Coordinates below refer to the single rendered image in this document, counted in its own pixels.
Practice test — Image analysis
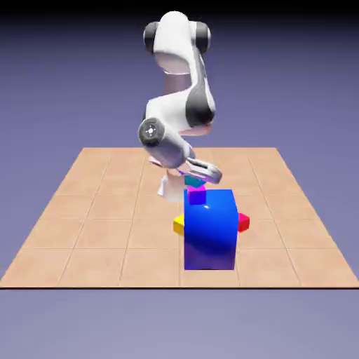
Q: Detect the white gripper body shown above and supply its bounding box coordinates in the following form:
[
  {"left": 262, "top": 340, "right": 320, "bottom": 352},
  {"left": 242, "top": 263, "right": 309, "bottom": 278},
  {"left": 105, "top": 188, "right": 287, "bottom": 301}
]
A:
[{"left": 183, "top": 157, "right": 223, "bottom": 185}]

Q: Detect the small teal cube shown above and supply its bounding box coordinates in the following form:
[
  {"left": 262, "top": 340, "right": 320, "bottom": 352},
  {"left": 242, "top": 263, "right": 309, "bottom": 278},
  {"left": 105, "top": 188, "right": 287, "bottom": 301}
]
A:
[{"left": 184, "top": 175, "right": 208, "bottom": 189}]

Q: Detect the small magenta cube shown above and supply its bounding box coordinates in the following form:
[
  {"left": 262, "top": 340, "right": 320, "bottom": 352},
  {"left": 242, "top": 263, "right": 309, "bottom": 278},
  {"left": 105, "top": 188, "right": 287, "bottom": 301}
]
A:
[{"left": 187, "top": 184, "right": 208, "bottom": 206}]

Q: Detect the small yellow cube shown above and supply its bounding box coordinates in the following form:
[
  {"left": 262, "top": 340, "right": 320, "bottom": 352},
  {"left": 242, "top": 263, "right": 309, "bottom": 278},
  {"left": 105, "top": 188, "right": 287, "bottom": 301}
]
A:
[{"left": 172, "top": 213, "right": 185, "bottom": 236}]

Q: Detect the small red cube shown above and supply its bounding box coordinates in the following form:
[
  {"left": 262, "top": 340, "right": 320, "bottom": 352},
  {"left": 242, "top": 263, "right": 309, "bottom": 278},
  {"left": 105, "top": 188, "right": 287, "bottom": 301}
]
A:
[{"left": 237, "top": 212, "right": 250, "bottom": 233}]

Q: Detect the large blue box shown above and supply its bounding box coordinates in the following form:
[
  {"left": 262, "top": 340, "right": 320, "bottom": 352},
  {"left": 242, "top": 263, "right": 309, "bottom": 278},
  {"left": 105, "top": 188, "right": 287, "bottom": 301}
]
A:
[{"left": 183, "top": 188, "right": 240, "bottom": 271}]

